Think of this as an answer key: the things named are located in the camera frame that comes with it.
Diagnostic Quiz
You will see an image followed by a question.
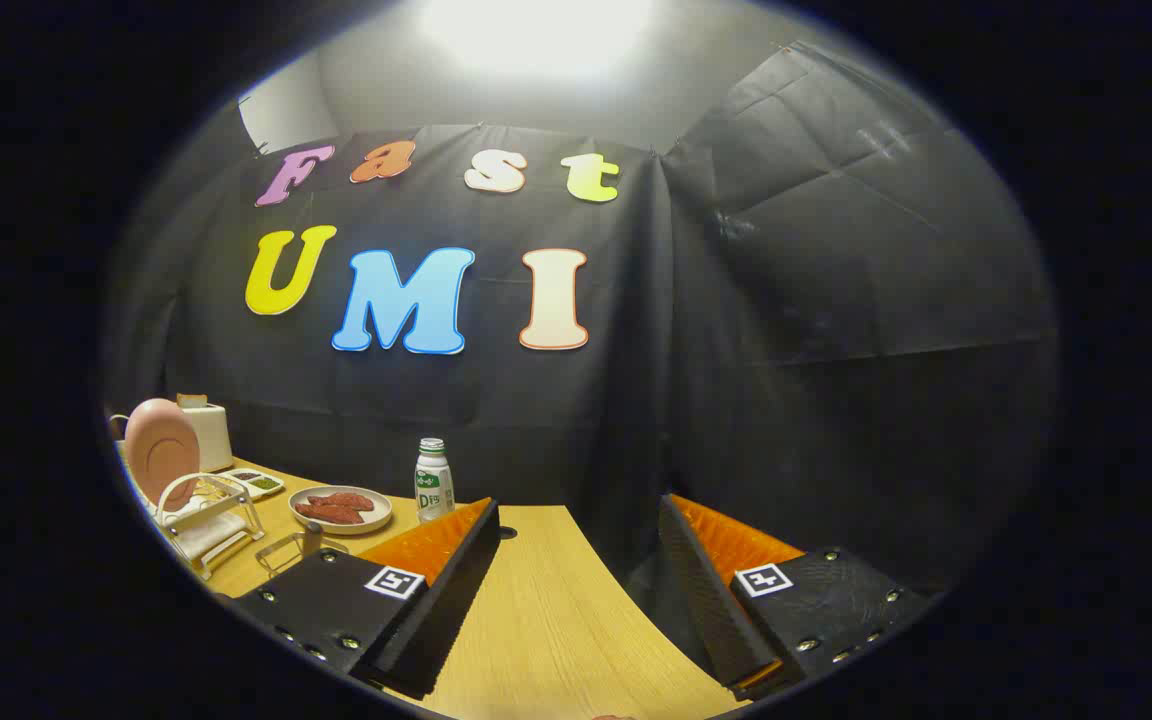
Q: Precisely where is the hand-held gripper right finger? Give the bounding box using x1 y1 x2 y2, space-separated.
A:
656 492 939 701

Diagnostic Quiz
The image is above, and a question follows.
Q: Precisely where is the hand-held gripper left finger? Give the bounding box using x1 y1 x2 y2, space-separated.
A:
231 496 503 701

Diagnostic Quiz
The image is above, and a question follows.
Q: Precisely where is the silver wire basket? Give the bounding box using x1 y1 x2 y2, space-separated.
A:
256 533 349 579

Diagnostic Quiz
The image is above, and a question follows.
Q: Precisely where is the white wire dish rack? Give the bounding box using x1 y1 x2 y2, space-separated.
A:
114 415 267 581

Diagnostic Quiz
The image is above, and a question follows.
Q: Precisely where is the pink plate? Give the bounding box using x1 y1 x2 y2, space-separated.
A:
124 398 202 506

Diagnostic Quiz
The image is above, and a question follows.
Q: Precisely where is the beige plate with sausages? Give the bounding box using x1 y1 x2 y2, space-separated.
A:
289 485 394 536

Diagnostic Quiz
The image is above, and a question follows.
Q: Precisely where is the white bottle with green label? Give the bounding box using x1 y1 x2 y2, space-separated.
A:
414 437 456 524

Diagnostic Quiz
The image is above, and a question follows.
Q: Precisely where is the white three-compartment condiment tray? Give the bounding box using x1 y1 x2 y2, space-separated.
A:
226 468 286 498

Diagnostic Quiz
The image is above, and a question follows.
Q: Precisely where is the white toaster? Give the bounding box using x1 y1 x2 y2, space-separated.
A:
176 393 234 473

